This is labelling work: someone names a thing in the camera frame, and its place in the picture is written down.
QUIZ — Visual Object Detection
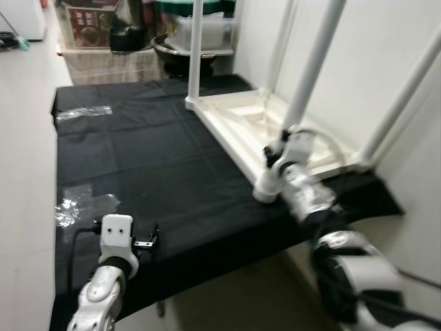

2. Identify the white appliance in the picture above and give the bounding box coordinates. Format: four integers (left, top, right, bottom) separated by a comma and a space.
0, 0, 48, 41

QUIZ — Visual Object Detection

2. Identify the white plastic table leg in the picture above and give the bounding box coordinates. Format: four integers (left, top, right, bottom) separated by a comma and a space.
254, 0, 347, 203
358, 31, 441, 170
187, 0, 204, 103
265, 0, 300, 94

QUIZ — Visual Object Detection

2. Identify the clear tape patch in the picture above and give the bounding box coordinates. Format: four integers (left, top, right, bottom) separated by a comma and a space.
55, 183, 121, 228

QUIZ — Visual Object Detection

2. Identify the black coiled hose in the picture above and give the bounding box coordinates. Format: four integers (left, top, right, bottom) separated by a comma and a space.
0, 31, 21, 50

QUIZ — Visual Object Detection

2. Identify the cloth covered bench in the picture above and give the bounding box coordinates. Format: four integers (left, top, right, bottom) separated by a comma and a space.
59, 47, 166, 87

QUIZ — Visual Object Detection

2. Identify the storage box with orange lid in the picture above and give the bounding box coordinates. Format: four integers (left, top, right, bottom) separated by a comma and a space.
55, 0, 121, 50

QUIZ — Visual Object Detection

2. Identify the clear plastic storage box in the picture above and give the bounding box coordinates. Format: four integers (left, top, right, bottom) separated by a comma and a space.
169, 14, 238, 52

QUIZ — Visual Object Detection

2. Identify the broom with teal head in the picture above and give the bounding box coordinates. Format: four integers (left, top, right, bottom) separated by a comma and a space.
0, 31, 32, 52

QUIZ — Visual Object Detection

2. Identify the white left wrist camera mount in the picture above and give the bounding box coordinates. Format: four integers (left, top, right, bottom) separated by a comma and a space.
99, 214, 139, 278

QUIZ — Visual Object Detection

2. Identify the black round bowl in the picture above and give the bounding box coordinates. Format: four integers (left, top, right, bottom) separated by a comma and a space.
152, 34, 235, 80

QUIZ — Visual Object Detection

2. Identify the clear plastic bag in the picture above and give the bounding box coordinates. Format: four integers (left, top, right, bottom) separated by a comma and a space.
55, 106, 114, 123

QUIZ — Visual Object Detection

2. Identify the cream plastic children table top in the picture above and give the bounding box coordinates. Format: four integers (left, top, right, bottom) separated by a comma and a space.
185, 88, 376, 190

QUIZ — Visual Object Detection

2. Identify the black table cloth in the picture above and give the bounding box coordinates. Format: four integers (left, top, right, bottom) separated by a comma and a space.
48, 74, 406, 331

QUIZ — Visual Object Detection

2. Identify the black bag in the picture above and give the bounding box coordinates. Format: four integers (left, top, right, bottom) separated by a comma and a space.
109, 0, 156, 54

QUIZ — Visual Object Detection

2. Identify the green round lid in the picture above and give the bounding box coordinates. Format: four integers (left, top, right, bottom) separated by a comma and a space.
155, 0, 238, 16

